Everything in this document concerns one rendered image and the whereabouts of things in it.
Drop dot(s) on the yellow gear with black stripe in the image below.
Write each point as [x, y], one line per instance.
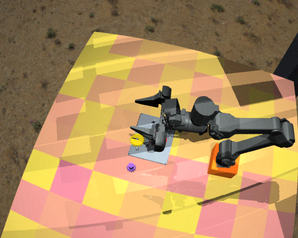
[138, 142]

